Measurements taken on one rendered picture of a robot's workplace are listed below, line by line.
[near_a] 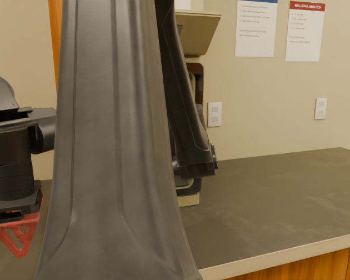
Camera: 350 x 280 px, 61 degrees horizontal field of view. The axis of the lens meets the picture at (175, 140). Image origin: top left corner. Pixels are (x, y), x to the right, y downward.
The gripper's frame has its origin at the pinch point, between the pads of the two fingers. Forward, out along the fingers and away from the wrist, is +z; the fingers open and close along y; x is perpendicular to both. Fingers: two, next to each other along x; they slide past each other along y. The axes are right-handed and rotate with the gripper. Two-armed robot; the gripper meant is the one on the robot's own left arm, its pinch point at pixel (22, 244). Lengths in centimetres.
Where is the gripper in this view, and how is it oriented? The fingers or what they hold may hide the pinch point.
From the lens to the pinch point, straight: 57.4
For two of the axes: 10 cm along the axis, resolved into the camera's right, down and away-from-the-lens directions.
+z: 0.0, 9.7, 2.4
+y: -3.2, -2.3, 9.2
